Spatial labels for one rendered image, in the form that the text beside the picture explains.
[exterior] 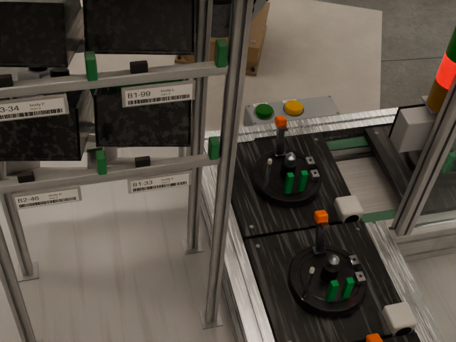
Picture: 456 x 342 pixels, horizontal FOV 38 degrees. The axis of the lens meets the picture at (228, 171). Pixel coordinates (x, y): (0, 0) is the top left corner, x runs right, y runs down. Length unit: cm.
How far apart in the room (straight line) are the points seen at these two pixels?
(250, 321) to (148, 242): 32
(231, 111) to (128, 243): 59
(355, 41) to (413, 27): 170
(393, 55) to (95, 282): 237
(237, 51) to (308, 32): 115
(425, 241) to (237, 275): 40
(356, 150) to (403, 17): 223
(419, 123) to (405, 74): 216
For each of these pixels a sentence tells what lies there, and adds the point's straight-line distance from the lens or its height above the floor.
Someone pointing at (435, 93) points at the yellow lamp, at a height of 129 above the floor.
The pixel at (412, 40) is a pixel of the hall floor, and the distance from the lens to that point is 352.
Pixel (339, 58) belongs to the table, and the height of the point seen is 86.
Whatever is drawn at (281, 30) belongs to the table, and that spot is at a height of 86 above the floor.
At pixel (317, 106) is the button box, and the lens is 153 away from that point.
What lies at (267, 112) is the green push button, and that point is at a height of 97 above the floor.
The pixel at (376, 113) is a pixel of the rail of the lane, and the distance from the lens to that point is 155.
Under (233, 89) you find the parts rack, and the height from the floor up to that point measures 144.
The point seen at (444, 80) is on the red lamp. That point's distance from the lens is 109.
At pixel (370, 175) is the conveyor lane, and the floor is 92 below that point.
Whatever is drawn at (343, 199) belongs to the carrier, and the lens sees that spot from 131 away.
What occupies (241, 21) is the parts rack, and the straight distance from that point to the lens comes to 76.
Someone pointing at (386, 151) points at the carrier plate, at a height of 97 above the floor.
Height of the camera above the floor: 197
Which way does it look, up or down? 48 degrees down
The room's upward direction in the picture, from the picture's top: 6 degrees clockwise
